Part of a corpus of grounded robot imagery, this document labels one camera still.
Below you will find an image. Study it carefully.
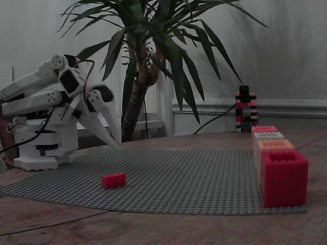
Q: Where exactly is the red Lego brick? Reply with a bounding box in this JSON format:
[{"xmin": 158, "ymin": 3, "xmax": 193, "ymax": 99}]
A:
[{"xmin": 101, "ymin": 172, "xmax": 127, "ymax": 190}]

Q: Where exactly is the grey Lego baseplate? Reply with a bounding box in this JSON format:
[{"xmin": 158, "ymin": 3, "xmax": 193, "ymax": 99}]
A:
[{"xmin": 0, "ymin": 146, "xmax": 308, "ymax": 216}]

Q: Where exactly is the large pink brick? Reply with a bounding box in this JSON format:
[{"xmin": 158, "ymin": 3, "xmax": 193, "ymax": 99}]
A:
[{"xmin": 251, "ymin": 125, "xmax": 278, "ymax": 143}]

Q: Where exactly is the grey white brick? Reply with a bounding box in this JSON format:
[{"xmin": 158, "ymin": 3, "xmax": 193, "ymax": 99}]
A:
[{"xmin": 251, "ymin": 131, "xmax": 286, "ymax": 157}]

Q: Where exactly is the orange brick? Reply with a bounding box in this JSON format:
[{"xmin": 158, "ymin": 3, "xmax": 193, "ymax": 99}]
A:
[{"xmin": 257, "ymin": 139, "xmax": 296, "ymax": 192}]

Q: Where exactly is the green yucca plant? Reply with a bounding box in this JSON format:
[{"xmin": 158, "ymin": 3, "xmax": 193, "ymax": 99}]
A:
[{"xmin": 57, "ymin": 0, "xmax": 269, "ymax": 142}]

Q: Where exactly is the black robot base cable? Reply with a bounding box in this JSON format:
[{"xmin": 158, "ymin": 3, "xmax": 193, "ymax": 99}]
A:
[{"xmin": 0, "ymin": 118, "xmax": 56, "ymax": 154}]

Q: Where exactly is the thin black table cable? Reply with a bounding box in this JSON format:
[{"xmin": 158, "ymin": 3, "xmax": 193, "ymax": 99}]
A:
[{"xmin": 0, "ymin": 209, "xmax": 113, "ymax": 237}]

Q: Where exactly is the black camera cable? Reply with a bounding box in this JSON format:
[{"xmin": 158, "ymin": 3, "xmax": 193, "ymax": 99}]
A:
[{"xmin": 193, "ymin": 102, "xmax": 237, "ymax": 135}]

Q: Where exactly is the striped Lego camera tower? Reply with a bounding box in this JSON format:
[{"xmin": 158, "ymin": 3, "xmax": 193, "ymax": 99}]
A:
[{"xmin": 235, "ymin": 86, "xmax": 258, "ymax": 133}]

